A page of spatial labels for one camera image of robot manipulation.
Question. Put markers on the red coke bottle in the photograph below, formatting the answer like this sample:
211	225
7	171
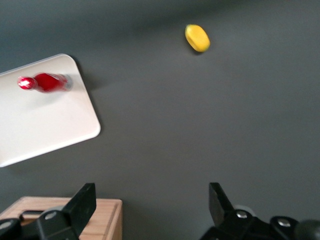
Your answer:
47	82

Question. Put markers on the yellow lemon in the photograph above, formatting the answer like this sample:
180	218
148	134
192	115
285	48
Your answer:
197	37

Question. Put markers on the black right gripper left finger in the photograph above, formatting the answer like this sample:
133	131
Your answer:
75	212

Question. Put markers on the white rectangular tray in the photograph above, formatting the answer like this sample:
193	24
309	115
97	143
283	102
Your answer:
50	120

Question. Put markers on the wooden drawer cabinet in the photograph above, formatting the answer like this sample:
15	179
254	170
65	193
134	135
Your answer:
120	225

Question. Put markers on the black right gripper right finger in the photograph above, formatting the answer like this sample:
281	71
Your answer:
222	212

